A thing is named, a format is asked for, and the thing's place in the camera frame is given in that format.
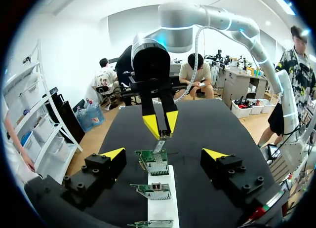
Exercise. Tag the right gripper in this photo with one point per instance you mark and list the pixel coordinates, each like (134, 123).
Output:
(151, 70)

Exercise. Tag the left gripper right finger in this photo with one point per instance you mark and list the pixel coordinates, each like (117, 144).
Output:
(229, 171)

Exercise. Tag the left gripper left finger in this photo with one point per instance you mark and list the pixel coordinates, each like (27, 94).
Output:
(98, 171)

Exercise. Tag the silver optical module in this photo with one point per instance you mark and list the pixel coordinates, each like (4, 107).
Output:
(161, 141)

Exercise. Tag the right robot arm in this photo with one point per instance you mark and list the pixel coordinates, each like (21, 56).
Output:
(237, 25)

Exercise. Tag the green circuit board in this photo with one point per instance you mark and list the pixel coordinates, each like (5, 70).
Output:
(153, 223)
(154, 162)
(154, 191)

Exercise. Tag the white stand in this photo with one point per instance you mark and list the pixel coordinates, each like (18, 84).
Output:
(172, 208)

